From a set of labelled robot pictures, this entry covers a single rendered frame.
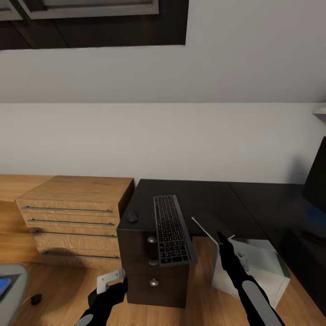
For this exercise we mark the swivel chair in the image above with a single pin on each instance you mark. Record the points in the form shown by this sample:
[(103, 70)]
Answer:
[(11, 301)]

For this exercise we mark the mouse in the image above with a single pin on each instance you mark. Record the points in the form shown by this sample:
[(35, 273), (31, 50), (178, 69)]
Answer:
[(131, 216)]

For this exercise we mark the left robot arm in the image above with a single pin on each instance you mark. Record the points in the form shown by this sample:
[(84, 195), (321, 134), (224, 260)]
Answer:
[(104, 298)]

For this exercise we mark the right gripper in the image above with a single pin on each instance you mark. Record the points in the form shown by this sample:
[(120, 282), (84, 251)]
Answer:
[(228, 257)]

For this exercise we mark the notebook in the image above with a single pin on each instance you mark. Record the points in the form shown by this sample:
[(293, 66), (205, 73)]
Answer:
[(211, 226)]

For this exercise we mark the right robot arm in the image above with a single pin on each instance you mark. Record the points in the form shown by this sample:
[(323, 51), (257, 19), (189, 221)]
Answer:
[(253, 297)]

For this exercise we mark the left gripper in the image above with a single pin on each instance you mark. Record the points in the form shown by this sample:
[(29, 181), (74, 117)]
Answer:
[(113, 295)]

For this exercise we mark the keyboard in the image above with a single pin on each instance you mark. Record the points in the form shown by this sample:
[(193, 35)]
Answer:
[(174, 243)]

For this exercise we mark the monitor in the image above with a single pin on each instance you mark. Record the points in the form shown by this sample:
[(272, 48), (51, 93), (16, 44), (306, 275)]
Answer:
[(314, 189)]

